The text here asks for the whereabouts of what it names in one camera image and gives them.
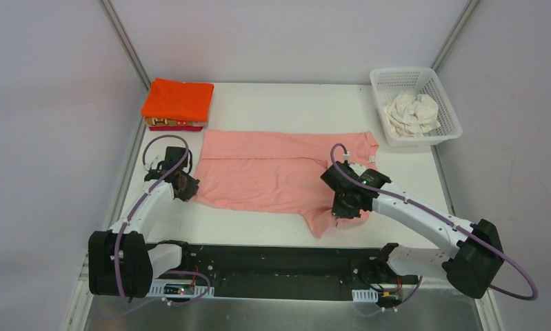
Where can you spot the white crumpled t-shirt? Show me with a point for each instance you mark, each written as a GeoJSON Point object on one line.
{"type": "Point", "coordinates": [412, 115]}

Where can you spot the pink t-shirt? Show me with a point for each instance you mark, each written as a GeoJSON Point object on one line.
{"type": "Point", "coordinates": [277, 172]}

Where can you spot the white plastic basket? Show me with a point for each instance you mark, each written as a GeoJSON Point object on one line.
{"type": "Point", "coordinates": [387, 83]}

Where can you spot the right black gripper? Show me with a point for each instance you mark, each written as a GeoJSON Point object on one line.
{"type": "Point", "coordinates": [347, 208]}

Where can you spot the right white cable duct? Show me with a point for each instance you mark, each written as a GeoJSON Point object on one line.
{"type": "Point", "coordinates": [365, 296]}

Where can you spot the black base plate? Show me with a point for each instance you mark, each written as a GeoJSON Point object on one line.
{"type": "Point", "coordinates": [262, 272]}

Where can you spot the orange folded t-shirt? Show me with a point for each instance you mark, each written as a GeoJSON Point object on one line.
{"type": "Point", "coordinates": [176, 100]}

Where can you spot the right corner frame post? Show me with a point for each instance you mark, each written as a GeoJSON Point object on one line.
{"type": "Point", "coordinates": [455, 32]}

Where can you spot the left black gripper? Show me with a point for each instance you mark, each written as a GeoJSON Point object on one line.
{"type": "Point", "coordinates": [186, 188]}

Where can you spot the left white cable duct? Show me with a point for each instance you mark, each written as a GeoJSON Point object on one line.
{"type": "Point", "coordinates": [179, 291]}

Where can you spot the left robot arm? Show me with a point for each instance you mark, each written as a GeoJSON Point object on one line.
{"type": "Point", "coordinates": [123, 262]}

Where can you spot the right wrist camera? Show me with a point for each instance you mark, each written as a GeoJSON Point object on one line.
{"type": "Point", "coordinates": [357, 168]}

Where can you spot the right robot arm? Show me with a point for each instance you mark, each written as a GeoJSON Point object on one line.
{"type": "Point", "coordinates": [458, 257]}

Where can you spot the white cable duct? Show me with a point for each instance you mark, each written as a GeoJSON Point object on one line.
{"type": "Point", "coordinates": [179, 291]}
{"type": "Point", "coordinates": [365, 296]}

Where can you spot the corner frame post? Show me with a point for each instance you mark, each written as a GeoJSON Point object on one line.
{"type": "Point", "coordinates": [455, 32]}
{"type": "Point", "coordinates": [124, 39]}

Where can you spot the magenta folded t-shirt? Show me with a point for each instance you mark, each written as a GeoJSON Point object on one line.
{"type": "Point", "coordinates": [175, 128]}

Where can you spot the left corner frame post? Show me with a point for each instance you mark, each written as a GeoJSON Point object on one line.
{"type": "Point", "coordinates": [124, 39]}

